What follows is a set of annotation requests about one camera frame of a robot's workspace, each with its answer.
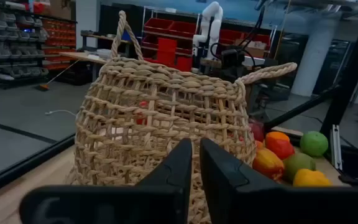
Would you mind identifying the brown cardboard box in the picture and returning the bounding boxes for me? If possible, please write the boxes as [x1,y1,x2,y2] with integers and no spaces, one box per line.
[234,38,267,59]

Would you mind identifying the wooden workbench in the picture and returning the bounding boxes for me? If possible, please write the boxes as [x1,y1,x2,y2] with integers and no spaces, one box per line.
[57,50,111,82]

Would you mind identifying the orange parts drawers rack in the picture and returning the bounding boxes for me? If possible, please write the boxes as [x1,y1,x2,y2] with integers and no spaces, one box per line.
[40,17,78,71]

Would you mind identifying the grey parts bins shelf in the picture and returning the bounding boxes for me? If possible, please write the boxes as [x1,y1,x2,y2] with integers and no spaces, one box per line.
[0,6,50,85]

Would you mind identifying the white round pillar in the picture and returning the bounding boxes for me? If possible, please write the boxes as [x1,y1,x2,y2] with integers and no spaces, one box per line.
[290,18,337,98]

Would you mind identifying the red orange peach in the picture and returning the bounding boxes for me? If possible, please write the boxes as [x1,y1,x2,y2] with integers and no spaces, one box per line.
[265,131,296,161]

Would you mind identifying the dull green pear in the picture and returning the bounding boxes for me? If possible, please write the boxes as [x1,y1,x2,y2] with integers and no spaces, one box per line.
[282,152,317,184]

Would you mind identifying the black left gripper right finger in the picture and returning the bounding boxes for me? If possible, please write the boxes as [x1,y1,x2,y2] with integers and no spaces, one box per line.
[199,137,358,224]

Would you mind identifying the orange yellow mango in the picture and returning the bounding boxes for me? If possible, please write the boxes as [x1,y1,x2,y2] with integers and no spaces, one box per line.
[252,147,285,182]

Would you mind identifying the bright green apple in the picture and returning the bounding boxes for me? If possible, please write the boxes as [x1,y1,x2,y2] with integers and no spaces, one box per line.
[299,130,329,157]

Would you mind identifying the white floor cable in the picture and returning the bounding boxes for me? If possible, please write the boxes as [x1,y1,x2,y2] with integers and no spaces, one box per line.
[44,109,78,117]

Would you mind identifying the broom with orange head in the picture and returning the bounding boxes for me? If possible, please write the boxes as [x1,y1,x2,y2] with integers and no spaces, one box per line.
[37,58,81,92]

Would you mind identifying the woven straw basket with handles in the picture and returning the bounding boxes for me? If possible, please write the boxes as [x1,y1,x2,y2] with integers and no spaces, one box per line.
[64,10,298,224]

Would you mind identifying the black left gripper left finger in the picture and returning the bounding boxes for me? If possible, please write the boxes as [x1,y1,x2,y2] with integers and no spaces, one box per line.
[19,138,193,224]

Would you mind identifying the dark red apple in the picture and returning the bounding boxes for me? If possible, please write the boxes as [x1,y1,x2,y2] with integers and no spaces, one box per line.
[248,119,265,143]

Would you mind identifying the red storage bins rack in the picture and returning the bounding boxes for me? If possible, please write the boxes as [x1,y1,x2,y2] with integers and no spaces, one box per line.
[140,6,277,73]

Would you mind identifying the silver aluminium bracket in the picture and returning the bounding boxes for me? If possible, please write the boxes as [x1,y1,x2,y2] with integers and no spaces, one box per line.
[330,124,344,171]

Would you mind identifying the yellow bell pepper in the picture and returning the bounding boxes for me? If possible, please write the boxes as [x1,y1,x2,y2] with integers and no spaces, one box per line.
[292,168,334,188]

